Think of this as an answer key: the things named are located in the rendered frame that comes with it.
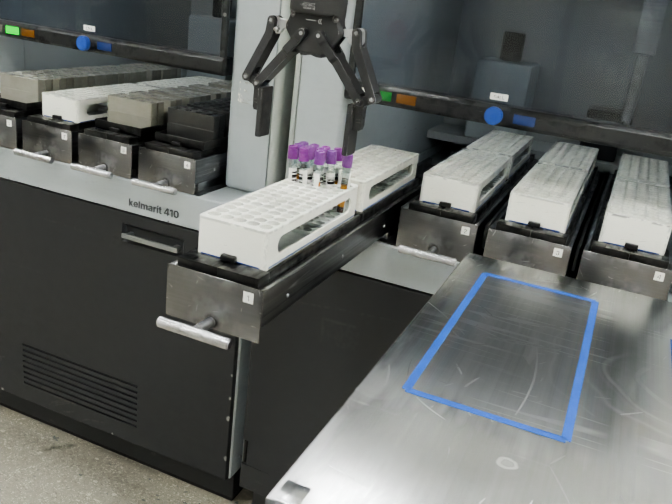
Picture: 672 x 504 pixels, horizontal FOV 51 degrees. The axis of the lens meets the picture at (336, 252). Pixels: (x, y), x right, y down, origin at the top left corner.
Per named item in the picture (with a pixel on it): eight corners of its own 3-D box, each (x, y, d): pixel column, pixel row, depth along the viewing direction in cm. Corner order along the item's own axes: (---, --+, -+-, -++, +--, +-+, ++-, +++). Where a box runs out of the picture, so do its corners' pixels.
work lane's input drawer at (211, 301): (361, 200, 150) (367, 158, 147) (424, 215, 145) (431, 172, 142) (142, 327, 86) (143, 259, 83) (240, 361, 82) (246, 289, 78)
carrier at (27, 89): (46, 106, 160) (45, 79, 158) (39, 107, 158) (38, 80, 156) (7, 98, 164) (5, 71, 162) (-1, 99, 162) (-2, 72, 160)
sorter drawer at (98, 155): (244, 126, 209) (246, 96, 206) (286, 135, 204) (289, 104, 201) (62, 170, 145) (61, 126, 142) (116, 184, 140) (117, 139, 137)
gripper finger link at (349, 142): (356, 101, 97) (361, 102, 97) (349, 152, 99) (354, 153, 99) (347, 104, 94) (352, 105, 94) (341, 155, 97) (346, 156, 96)
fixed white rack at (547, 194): (530, 191, 146) (536, 162, 144) (580, 202, 143) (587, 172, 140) (502, 227, 120) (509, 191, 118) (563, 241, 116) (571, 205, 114)
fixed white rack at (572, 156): (550, 165, 173) (556, 140, 171) (593, 174, 170) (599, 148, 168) (531, 190, 147) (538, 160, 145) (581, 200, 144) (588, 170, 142)
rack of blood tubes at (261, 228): (298, 208, 116) (302, 171, 114) (354, 222, 113) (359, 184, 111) (195, 261, 90) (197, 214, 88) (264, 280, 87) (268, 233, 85)
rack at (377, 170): (368, 174, 144) (372, 143, 142) (415, 184, 140) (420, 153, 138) (304, 206, 118) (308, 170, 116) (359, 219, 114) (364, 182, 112)
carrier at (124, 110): (157, 131, 150) (158, 102, 148) (151, 132, 148) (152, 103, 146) (112, 121, 154) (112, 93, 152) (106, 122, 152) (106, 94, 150)
